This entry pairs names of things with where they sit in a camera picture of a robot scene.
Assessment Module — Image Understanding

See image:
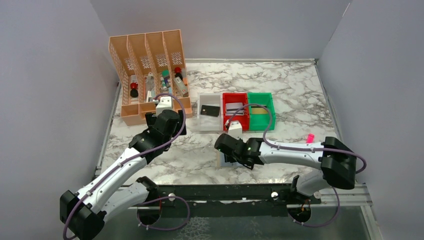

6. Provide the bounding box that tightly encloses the red black stamp right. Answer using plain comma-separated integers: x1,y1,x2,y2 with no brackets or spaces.
174,67,183,80

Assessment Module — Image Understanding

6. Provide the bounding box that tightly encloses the green eraser block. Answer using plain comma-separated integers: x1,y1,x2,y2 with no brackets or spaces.
161,70,170,78

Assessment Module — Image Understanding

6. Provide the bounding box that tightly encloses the peach plastic desk organizer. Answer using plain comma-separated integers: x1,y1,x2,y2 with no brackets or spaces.
108,29,193,126

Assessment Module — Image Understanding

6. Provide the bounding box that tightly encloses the green white glue stick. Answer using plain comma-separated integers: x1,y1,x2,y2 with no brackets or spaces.
160,76,168,91

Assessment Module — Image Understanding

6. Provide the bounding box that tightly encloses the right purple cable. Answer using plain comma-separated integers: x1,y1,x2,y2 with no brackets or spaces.
224,103,367,175

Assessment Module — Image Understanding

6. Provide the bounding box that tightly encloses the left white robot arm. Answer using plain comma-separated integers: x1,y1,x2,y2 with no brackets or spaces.
59,109,187,240

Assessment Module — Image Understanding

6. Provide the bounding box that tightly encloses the grey staples box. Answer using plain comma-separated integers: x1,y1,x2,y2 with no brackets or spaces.
173,76,189,97

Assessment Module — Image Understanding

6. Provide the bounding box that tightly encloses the pink marker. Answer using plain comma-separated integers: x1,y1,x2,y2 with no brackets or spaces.
306,133,315,144

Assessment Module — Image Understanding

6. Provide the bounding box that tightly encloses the red black stamp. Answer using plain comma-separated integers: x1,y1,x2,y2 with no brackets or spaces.
130,82,139,98
174,67,183,80

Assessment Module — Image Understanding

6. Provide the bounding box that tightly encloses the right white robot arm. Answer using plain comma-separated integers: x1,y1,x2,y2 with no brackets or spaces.
214,133,359,198

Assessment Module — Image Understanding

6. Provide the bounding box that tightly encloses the black mounting rail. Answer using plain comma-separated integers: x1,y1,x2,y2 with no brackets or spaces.
136,183,321,220

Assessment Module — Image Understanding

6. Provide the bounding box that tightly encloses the white credit card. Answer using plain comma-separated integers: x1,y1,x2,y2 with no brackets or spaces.
225,102,244,116

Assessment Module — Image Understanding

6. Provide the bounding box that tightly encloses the green plastic bin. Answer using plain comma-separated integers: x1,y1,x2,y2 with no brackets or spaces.
247,92,276,132

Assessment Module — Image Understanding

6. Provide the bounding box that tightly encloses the gold striped card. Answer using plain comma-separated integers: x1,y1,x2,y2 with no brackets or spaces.
251,106,268,115

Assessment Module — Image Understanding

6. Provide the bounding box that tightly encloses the black chip card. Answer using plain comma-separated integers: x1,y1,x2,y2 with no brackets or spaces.
200,104,221,117

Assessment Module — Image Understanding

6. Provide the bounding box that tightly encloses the red black stamp left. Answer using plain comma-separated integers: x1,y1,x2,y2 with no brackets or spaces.
130,82,139,98

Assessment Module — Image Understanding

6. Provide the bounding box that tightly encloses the white plastic bin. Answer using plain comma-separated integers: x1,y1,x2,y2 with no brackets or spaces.
197,93,223,132

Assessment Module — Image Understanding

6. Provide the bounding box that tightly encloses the red plastic bin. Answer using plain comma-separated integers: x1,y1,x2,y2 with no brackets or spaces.
222,92,250,132

